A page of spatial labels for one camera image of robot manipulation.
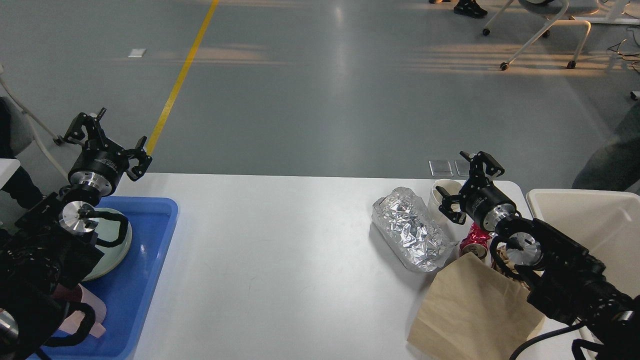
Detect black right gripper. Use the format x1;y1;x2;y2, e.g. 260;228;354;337
435;151;517;232

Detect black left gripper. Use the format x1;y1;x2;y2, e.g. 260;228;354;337
62;107;153;196

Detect white paper cup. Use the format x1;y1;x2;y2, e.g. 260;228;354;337
427;178;463;226

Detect light green plate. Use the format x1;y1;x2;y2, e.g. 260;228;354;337
82;219;133;283

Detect pink mug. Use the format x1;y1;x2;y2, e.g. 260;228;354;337
53;284;107;338

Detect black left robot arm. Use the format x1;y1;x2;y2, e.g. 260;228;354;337
0;108;153;360

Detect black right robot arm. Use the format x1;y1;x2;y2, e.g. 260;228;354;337
436;152;640;360

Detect right metal floor plate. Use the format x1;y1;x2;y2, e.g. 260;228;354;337
454;159;471;178

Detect metal floor plate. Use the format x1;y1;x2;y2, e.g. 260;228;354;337
454;159;471;178
429;160;454;178

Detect left metal floor plate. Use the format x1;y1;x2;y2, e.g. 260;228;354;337
429;160;454;178

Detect crushed red can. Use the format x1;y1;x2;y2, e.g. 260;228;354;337
457;222;493;261

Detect crumpled aluminium foil container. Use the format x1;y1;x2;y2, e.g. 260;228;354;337
371;186;457;273

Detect crumpled brown paper ball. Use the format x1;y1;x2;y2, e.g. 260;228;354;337
491;244;531;291

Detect blue plastic tray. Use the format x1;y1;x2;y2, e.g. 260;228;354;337
43;196;179;360

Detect seated person at left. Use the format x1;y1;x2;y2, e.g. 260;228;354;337
0;100;44;210

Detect grey chair at left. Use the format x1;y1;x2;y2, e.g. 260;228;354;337
0;62;71;181

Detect white table at left edge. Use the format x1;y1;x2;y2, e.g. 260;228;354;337
0;158;21;188

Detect brown paper bag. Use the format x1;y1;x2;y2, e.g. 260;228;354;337
407;253;544;360

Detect beige plastic bin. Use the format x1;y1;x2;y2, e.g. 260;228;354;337
526;189;640;297

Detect person in white shorts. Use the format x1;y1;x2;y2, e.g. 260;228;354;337
453;0;489;19

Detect white rolling chair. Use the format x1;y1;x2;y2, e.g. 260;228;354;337
481;0;592;71

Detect black floor cables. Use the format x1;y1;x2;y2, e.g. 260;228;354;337
606;25;640;101

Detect white desk frame background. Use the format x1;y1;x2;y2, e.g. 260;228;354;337
574;0;640;27

